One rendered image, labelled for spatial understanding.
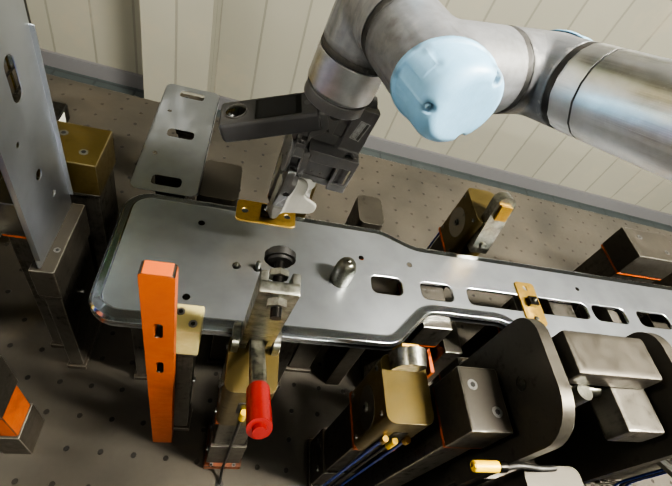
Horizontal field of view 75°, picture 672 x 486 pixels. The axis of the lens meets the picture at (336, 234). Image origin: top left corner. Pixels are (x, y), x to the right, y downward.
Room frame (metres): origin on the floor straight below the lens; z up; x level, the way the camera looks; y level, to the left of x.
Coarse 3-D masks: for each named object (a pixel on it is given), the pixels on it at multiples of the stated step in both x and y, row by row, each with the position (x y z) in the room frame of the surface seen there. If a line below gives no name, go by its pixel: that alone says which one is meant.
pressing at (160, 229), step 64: (128, 256) 0.30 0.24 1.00; (192, 256) 0.34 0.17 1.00; (256, 256) 0.39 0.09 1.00; (320, 256) 0.44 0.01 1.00; (384, 256) 0.49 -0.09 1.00; (448, 256) 0.56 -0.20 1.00; (128, 320) 0.22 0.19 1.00; (320, 320) 0.33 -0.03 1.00; (384, 320) 0.37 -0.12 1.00; (448, 320) 0.43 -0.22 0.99; (512, 320) 0.48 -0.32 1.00; (576, 320) 0.54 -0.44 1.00
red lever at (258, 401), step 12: (240, 336) 0.23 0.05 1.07; (252, 348) 0.21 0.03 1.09; (264, 348) 0.22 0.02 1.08; (252, 360) 0.19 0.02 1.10; (264, 360) 0.20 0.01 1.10; (252, 372) 0.18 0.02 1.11; (264, 372) 0.18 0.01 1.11; (252, 384) 0.16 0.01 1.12; (264, 384) 0.16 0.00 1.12; (252, 396) 0.15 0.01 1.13; (264, 396) 0.15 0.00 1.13; (252, 408) 0.13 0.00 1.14; (264, 408) 0.14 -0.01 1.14; (252, 420) 0.12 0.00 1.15; (264, 420) 0.13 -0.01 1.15; (252, 432) 0.12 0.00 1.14; (264, 432) 0.12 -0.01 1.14
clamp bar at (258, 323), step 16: (272, 256) 0.24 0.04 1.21; (288, 256) 0.24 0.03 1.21; (272, 272) 0.22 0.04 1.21; (288, 272) 0.23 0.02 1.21; (256, 288) 0.21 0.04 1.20; (272, 288) 0.20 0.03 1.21; (288, 288) 0.21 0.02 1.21; (256, 304) 0.20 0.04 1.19; (272, 304) 0.20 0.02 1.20; (288, 304) 0.21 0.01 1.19; (256, 320) 0.21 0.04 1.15; (272, 320) 0.21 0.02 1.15; (256, 336) 0.22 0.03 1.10; (272, 336) 0.22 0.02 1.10
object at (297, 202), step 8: (280, 176) 0.40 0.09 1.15; (280, 184) 0.39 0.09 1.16; (304, 184) 0.40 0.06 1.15; (296, 192) 0.40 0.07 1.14; (304, 192) 0.40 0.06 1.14; (272, 200) 0.39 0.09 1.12; (288, 200) 0.40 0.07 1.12; (296, 200) 0.40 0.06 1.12; (304, 200) 0.41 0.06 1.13; (272, 208) 0.39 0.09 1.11; (280, 208) 0.39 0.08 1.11; (288, 208) 0.40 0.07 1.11; (296, 208) 0.40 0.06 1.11; (304, 208) 0.41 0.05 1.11; (312, 208) 0.41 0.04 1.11; (272, 216) 0.40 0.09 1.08
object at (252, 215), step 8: (240, 200) 0.42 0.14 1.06; (240, 208) 0.40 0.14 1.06; (248, 208) 0.41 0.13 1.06; (256, 208) 0.42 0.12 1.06; (264, 208) 0.42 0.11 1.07; (240, 216) 0.39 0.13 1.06; (248, 216) 0.40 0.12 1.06; (256, 216) 0.40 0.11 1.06; (264, 216) 0.41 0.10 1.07; (280, 216) 0.42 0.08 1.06; (272, 224) 0.40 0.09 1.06; (280, 224) 0.41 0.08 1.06; (288, 224) 0.41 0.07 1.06
